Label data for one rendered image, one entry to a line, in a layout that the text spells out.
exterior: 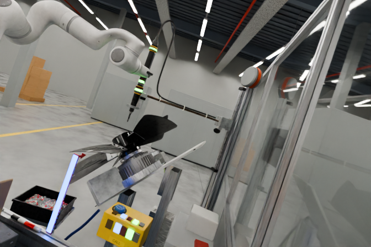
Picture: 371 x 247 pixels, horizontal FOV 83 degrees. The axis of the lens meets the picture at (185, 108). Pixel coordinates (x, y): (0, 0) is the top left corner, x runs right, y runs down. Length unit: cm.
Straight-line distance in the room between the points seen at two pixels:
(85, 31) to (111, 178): 74
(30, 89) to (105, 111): 266
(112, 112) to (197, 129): 363
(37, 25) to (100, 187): 81
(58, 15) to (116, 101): 770
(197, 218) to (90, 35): 109
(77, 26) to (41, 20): 15
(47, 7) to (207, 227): 132
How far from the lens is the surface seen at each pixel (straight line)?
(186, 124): 673
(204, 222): 134
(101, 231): 89
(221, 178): 154
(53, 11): 110
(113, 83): 879
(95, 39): 101
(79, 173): 137
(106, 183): 123
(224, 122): 142
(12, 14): 104
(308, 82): 72
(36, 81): 940
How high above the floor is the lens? 150
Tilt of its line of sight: 1 degrees up
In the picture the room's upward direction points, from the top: 19 degrees clockwise
